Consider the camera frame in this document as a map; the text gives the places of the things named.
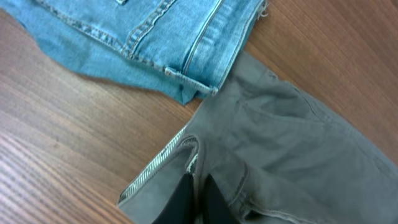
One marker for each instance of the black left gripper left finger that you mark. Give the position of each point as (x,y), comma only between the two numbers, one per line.
(180,208)

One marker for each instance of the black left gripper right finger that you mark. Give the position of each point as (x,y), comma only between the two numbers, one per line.
(215,210)

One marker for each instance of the grey cotton shorts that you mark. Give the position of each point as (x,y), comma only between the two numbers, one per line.
(277,155)

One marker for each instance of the folded blue denim shorts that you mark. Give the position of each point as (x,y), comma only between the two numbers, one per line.
(182,48)

